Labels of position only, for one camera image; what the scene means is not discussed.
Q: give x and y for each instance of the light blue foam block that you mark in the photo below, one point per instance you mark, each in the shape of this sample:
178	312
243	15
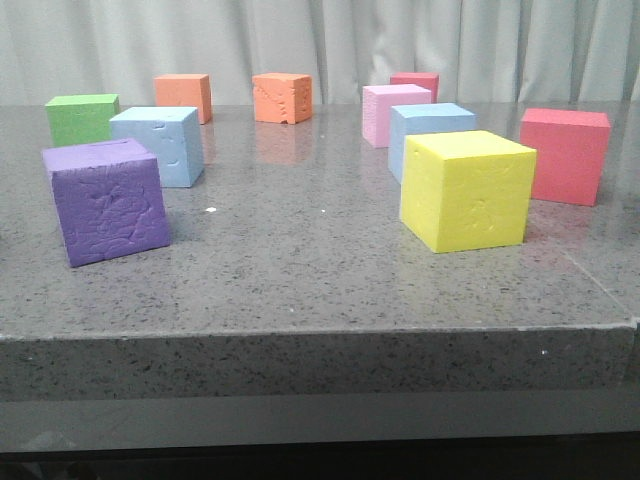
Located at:
172	133

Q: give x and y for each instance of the yellow foam block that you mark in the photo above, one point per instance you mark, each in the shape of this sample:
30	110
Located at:
466	190

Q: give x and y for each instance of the dented orange foam block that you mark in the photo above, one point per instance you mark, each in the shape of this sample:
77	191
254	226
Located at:
282	98

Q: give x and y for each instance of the pink foam block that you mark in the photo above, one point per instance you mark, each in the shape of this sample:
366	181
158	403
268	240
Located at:
377	101

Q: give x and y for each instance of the small far red block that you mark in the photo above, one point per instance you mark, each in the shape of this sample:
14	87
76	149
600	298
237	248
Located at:
427	80

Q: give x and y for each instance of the smooth orange foam block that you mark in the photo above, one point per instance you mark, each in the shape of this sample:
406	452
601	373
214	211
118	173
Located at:
193	90

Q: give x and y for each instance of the purple foam block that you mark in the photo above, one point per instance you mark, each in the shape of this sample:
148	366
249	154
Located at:
108	198

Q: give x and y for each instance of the grey curtain backdrop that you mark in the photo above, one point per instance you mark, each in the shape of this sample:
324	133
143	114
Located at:
483	51

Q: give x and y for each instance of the large red foam block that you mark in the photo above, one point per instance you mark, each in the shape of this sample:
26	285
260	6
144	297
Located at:
571	149

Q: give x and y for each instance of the green foam block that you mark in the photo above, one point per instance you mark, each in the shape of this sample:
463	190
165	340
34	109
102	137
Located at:
81	119

